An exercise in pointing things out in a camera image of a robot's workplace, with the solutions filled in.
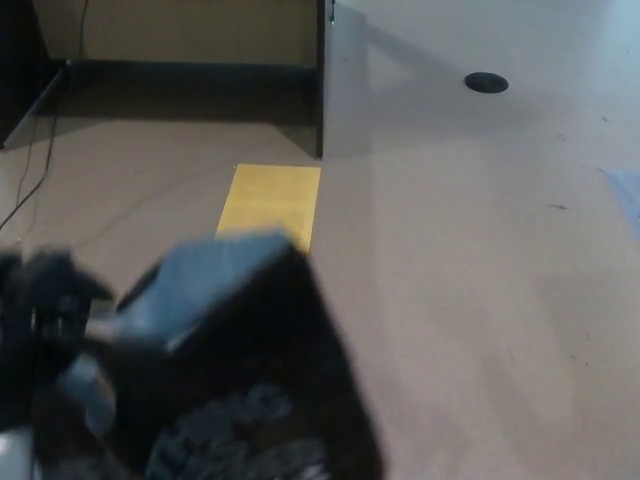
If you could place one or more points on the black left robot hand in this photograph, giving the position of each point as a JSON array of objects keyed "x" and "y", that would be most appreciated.
[{"x": 40, "y": 310}]

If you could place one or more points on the black plastic bag white lettering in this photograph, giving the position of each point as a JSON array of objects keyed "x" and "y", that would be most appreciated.
[{"x": 240, "y": 350}]

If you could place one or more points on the yellow paper sheet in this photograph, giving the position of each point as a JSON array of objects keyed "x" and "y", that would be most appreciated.
[{"x": 275, "y": 200}]

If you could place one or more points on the black round floor cover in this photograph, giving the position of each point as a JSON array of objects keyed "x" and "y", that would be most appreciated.
[{"x": 486, "y": 82}]

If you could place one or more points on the pale blue plastic sheet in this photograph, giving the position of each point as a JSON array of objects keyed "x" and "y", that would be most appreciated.
[{"x": 629, "y": 192}]

